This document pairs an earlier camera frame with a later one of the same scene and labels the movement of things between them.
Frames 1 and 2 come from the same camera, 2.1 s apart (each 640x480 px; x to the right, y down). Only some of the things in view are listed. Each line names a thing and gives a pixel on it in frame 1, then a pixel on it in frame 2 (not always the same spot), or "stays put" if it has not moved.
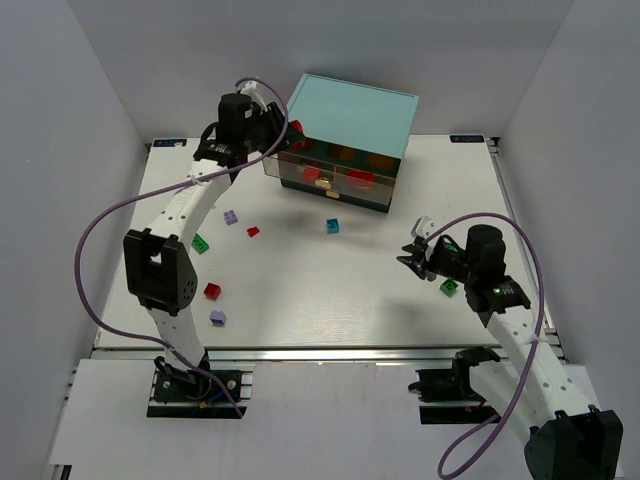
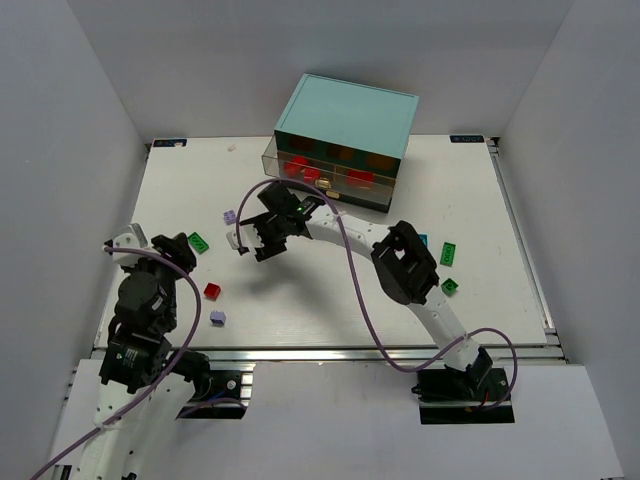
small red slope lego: (311, 174) stays put
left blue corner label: (170, 142) stays put
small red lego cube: (212, 291) stays put
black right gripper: (430, 261) → (270, 230)
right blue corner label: (466, 138) stays put
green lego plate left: (199, 244) stays put
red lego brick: (297, 145) → (294, 170)
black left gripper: (276, 132) → (175, 248)
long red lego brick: (360, 178) stays put
